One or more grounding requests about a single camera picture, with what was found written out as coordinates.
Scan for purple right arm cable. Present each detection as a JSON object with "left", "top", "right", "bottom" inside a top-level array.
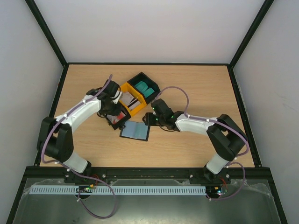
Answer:
[{"left": 151, "top": 86, "right": 250, "bottom": 201}]

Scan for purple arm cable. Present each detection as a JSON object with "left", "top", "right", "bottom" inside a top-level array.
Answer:
[
  {"left": 151, "top": 86, "right": 250, "bottom": 201},
  {"left": 41, "top": 74, "right": 117, "bottom": 219}
]

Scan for yellow middle card bin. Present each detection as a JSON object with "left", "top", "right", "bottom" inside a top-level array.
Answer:
[{"left": 120, "top": 82, "right": 147, "bottom": 117}]

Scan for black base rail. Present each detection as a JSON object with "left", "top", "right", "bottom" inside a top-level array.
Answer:
[{"left": 22, "top": 166, "right": 272, "bottom": 186}]

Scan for white striped cards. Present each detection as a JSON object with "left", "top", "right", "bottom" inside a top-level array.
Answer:
[{"left": 120, "top": 92, "right": 141, "bottom": 111}]

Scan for black card bin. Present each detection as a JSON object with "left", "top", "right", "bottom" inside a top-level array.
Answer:
[
  {"left": 103, "top": 105, "right": 131, "bottom": 130},
  {"left": 128, "top": 72, "right": 160, "bottom": 104}
]

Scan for black left card bin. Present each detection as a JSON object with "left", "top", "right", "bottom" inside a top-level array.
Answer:
[{"left": 103, "top": 105, "right": 131, "bottom": 130}]

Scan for grey slotted cable duct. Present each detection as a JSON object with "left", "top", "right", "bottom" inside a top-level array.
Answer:
[{"left": 29, "top": 185, "right": 206, "bottom": 196}]

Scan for black right card bin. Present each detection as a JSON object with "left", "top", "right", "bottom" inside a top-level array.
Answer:
[{"left": 128, "top": 72, "right": 160, "bottom": 104}]

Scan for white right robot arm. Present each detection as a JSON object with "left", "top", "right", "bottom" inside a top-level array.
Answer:
[{"left": 142, "top": 99, "right": 249, "bottom": 183}]

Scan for black enclosure frame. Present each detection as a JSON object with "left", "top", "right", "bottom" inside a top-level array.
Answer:
[{"left": 7, "top": 0, "right": 287, "bottom": 224}]

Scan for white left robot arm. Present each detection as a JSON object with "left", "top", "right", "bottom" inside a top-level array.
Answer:
[{"left": 37, "top": 79, "right": 122, "bottom": 174}]

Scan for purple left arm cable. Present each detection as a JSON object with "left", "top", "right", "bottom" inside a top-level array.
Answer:
[{"left": 41, "top": 74, "right": 117, "bottom": 219}]

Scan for teal card stack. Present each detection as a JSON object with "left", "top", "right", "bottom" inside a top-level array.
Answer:
[{"left": 134, "top": 81, "right": 155, "bottom": 98}]

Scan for red and white cards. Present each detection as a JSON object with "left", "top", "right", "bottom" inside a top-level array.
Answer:
[{"left": 107, "top": 112, "right": 126, "bottom": 124}]

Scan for black leather card holder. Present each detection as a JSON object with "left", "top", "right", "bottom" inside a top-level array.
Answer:
[{"left": 120, "top": 121, "right": 150, "bottom": 141}]

